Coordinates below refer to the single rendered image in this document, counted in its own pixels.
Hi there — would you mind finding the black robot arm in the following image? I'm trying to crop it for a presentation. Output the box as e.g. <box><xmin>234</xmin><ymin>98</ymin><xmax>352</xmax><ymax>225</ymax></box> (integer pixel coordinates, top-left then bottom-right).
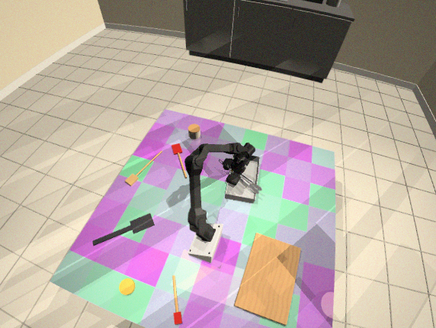
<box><xmin>184</xmin><ymin>143</ymin><xmax>255</xmax><ymax>242</ymax></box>

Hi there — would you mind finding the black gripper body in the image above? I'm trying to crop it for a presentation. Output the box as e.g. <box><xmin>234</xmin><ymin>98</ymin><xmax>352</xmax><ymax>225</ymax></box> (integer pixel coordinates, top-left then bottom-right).
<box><xmin>226</xmin><ymin>159</ymin><xmax>250</xmax><ymax>185</ymax></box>

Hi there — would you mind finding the light wooden board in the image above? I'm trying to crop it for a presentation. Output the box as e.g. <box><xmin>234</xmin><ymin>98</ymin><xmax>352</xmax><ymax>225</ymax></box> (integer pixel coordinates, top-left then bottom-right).
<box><xmin>235</xmin><ymin>233</ymin><xmax>300</xmax><ymax>325</ymax></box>

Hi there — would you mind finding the red-headed mallet with wooden handle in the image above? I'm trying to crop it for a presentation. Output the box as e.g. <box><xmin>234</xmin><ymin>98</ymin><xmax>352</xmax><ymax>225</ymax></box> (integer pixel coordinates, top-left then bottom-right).
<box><xmin>172</xmin><ymin>143</ymin><xmax>187</xmax><ymax>178</ymax></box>

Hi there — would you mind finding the black cylinder with orange lid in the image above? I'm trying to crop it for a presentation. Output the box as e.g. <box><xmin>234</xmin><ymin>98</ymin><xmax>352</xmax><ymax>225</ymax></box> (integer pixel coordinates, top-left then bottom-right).
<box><xmin>188</xmin><ymin>124</ymin><xmax>200</xmax><ymax>140</ymax></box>

